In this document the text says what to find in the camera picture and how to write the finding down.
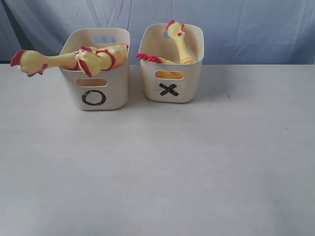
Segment headless rubber chicken body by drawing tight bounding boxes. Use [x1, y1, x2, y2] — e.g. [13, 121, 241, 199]
[136, 53, 185, 81]

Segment whole rubber chicken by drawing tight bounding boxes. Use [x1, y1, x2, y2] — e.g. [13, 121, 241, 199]
[10, 50, 77, 77]
[75, 43, 129, 78]

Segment severed rubber chicken head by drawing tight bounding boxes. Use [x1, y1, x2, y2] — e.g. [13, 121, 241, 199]
[166, 20, 194, 64]

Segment cream bin marked X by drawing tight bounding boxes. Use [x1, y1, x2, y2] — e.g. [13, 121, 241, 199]
[136, 20, 204, 103]

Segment cream bin marked O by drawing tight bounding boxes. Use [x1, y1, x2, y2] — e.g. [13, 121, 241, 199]
[60, 28, 130, 110]

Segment blue backdrop curtain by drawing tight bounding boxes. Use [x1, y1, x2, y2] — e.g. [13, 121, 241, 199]
[0, 0, 315, 64]

